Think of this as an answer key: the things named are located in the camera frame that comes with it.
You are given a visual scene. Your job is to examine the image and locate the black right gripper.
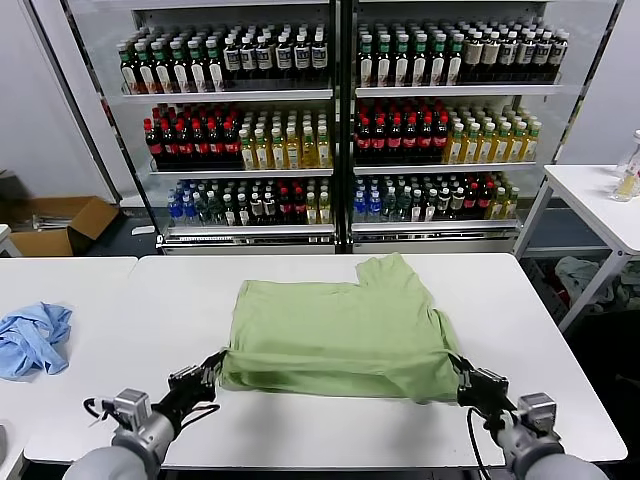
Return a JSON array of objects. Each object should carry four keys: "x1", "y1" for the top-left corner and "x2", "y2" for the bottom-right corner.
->
[{"x1": 448, "y1": 352, "x2": 519, "y2": 426}]

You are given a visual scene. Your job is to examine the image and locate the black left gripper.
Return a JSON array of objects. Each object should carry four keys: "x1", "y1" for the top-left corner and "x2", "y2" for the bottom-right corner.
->
[{"x1": 149, "y1": 350, "x2": 229, "y2": 427}]

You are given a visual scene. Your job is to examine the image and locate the light green polo shirt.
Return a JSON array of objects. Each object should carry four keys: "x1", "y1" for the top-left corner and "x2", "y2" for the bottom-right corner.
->
[{"x1": 219, "y1": 252, "x2": 461, "y2": 405}]

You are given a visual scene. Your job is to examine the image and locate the grey green clothes pile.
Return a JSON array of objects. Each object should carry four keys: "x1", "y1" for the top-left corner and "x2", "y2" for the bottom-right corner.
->
[{"x1": 553, "y1": 254, "x2": 640, "y2": 314}]

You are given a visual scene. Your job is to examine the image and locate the silver right wrist block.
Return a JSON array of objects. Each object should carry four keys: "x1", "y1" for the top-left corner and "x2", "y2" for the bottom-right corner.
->
[{"x1": 516, "y1": 392, "x2": 559, "y2": 436}]

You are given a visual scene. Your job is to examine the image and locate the silver wrist block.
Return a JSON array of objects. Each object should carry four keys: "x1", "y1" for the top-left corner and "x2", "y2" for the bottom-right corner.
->
[
  {"x1": 110, "y1": 387, "x2": 152, "y2": 432},
  {"x1": 516, "y1": 392, "x2": 559, "y2": 436}
]

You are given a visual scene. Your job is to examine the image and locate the silver left wrist block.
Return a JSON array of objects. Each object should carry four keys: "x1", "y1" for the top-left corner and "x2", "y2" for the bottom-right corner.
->
[{"x1": 110, "y1": 387, "x2": 152, "y2": 432}]

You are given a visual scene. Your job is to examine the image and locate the crumpled light blue shirt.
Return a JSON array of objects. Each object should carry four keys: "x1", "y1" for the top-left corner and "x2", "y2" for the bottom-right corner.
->
[{"x1": 0, "y1": 301, "x2": 74, "y2": 382}]

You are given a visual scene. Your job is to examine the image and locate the open cardboard box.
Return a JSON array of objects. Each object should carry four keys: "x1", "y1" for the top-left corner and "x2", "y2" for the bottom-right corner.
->
[{"x1": 7, "y1": 195, "x2": 120, "y2": 257}]

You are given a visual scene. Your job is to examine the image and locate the white side table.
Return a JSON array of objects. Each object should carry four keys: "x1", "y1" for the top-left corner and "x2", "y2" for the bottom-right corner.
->
[{"x1": 512, "y1": 163, "x2": 640, "y2": 334}]

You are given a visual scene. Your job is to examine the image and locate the metal rods bundle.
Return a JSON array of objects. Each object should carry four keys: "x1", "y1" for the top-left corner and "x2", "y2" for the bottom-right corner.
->
[{"x1": 30, "y1": 213, "x2": 71, "y2": 232}]

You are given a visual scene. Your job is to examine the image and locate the white stool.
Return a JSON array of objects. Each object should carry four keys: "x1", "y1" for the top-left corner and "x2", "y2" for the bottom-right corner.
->
[{"x1": 0, "y1": 223, "x2": 24, "y2": 258}]

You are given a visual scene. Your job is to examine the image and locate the clear bottle yellow contents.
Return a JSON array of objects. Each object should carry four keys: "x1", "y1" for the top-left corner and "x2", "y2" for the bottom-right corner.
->
[{"x1": 610, "y1": 128, "x2": 640, "y2": 203}]

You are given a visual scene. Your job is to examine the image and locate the glass cooler door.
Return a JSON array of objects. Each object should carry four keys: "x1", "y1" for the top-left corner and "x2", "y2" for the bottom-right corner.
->
[
  {"x1": 512, "y1": 0, "x2": 631, "y2": 256},
  {"x1": 22, "y1": 0, "x2": 166, "y2": 254}
]

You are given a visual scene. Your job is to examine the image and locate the drink cooler shelf unit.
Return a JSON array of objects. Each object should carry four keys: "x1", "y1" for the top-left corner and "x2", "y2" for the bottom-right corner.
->
[
  {"x1": 349, "y1": 0, "x2": 566, "y2": 254},
  {"x1": 118, "y1": 0, "x2": 339, "y2": 256}
]

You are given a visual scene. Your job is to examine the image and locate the green cap tea bottle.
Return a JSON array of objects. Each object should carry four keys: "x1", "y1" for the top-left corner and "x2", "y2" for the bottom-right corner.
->
[
  {"x1": 134, "y1": 42, "x2": 157, "y2": 95},
  {"x1": 411, "y1": 33, "x2": 431, "y2": 87},
  {"x1": 205, "y1": 39, "x2": 227, "y2": 93},
  {"x1": 357, "y1": 33, "x2": 377, "y2": 87},
  {"x1": 446, "y1": 33, "x2": 465, "y2": 86},
  {"x1": 187, "y1": 40, "x2": 209, "y2": 94},
  {"x1": 169, "y1": 40, "x2": 192, "y2": 94},
  {"x1": 117, "y1": 43, "x2": 139, "y2": 95},
  {"x1": 375, "y1": 33, "x2": 395, "y2": 87},
  {"x1": 151, "y1": 41, "x2": 174, "y2": 95},
  {"x1": 393, "y1": 33, "x2": 413, "y2": 87},
  {"x1": 429, "y1": 33, "x2": 449, "y2": 86}
]

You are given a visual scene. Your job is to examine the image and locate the dark bottle blue label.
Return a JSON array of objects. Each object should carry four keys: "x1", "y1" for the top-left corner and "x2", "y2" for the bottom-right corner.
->
[
  {"x1": 550, "y1": 31, "x2": 570, "y2": 81},
  {"x1": 239, "y1": 35, "x2": 258, "y2": 81},
  {"x1": 222, "y1": 35, "x2": 241, "y2": 81},
  {"x1": 533, "y1": 31, "x2": 553, "y2": 82},
  {"x1": 516, "y1": 31, "x2": 536, "y2": 83},
  {"x1": 255, "y1": 34, "x2": 275, "y2": 81},
  {"x1": 274, "y1": 34, "x2": 293, "y2": 80},
  {"x1": 292, "y1": 33, "x2": 312, "y2": 80},
  {"x1": 498, "y1": 31, "x2": 518, "y2": 83},
  {"x1": 310, "y1": 32, "x2": 329, "y2": 80}
]

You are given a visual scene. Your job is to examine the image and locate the dark bottle tan label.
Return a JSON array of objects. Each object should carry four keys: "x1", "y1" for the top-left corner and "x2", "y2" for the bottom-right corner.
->
[
  {"x1": 480, "y1": 31, "x2": 501, "y2": 84},
  {"x1": 462, "y1": 31, "x2": 483, "y2": 84}
]

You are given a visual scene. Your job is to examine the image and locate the thin left gripper cable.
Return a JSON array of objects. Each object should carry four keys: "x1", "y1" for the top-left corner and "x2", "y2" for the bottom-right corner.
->
[{"x1": 177, "y1": 403, "x2": 221, "y2": 432}]

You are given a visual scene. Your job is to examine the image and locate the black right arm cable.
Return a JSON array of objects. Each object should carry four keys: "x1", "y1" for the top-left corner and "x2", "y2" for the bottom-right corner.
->
[{"x1": 467, "y1": 407, "x2": 496, "y2": 480}]

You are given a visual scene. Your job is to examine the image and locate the left wrist block cable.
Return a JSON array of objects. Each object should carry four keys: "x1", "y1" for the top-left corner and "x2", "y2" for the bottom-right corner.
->
[{"x1": 82, "y1": 396, "x2": 119, "y2": 427}]

